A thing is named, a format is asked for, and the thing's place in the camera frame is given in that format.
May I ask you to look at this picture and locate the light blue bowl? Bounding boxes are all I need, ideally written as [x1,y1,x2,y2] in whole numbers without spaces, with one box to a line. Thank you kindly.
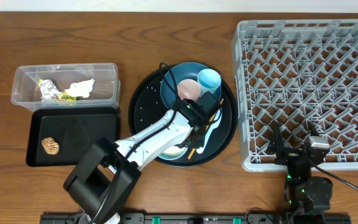
[159,146,188,161]

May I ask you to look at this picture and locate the white tissue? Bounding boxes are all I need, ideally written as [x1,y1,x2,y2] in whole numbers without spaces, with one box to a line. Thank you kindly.
[65,78,95,98]

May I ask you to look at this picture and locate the brown cookie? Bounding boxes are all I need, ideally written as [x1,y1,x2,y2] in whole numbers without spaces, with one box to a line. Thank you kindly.
[41,137,60,155]

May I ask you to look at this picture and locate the yellow foil snack wrapper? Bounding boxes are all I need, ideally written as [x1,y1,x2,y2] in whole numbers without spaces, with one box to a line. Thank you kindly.
[38,80,76,101]

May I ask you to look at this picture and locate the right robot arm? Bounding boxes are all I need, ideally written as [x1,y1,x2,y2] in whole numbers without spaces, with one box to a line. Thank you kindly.
[267,124,333,223]

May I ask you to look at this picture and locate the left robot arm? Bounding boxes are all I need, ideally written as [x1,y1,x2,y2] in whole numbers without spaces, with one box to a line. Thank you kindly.
[63,100,219,223]

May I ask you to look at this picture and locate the grey dishwasher rack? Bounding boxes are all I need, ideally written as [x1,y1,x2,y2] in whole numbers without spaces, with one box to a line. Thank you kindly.
[231,19,358,172]

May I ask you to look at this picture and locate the white plastic knife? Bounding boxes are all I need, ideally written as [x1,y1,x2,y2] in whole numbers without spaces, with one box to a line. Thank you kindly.
[196,110,221,154]

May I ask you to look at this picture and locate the wooden chopstick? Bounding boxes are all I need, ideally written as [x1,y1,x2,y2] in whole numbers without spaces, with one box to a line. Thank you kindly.
[188,98,224,159]

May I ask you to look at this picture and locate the pink cup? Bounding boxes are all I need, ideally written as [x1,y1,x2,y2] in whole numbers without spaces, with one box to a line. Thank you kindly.
[177,79,201,101]

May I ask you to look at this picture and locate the round black tray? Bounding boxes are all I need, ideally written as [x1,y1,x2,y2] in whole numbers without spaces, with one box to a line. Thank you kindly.
[128,68,238,167]

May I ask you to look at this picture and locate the light blue cup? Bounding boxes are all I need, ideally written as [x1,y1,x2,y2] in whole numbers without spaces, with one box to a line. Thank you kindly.
[197,68,221,95]

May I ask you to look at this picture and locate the dark blue plate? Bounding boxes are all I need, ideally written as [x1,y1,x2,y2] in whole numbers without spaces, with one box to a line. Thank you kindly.
[160,62,223,108]

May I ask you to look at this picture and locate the spilled rice grains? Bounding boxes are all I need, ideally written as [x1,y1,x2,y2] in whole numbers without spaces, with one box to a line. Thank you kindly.
[138,85,158,123]

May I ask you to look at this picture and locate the clear plastic bin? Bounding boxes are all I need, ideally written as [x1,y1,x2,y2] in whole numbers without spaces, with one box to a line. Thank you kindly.
[11,63,121,111]

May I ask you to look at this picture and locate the black rectangular tray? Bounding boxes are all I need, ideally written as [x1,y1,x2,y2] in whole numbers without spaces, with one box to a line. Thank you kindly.
[25,107,120,167]

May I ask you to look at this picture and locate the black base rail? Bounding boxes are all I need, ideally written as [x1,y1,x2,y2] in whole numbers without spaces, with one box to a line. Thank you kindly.
[39,212,352,224]

